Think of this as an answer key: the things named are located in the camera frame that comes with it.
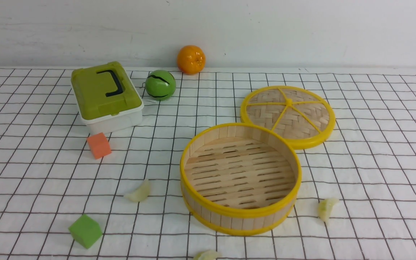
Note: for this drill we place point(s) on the woven bamboo steamer lid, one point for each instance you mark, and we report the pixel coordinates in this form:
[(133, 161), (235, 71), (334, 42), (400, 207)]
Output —
[(302, 118)]

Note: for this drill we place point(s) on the green toy watermelon ball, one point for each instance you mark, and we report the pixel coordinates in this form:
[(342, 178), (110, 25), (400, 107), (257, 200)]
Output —
[(160, 84)]

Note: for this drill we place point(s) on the bamboo steamer tray yellow rim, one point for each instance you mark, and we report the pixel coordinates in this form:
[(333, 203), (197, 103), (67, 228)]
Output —
[(239, 179)]

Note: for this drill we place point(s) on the white black grid tablecloth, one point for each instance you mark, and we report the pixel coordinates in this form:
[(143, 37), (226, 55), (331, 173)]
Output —
[(49, 178)]

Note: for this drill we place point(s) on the pale green toy dumpling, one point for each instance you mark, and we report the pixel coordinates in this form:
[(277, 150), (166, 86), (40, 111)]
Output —
[(325, 208)]

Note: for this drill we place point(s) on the orange toy fruit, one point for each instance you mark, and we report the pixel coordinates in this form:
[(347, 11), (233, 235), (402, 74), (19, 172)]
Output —
[(191, 59)]

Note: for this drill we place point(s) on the orange foam cube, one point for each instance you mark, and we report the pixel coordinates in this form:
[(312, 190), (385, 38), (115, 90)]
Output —
[(99, 145)]

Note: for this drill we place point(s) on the pale yellow toy dumpling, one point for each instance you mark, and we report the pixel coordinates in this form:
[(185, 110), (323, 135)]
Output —
[(207, 255)]

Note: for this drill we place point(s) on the green lid white box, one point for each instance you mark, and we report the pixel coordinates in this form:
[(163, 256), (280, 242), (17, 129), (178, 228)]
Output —
[(106, 98)]

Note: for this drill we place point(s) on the green foam cube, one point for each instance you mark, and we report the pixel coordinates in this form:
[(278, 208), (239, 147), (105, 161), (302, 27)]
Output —
[(86, 231)]

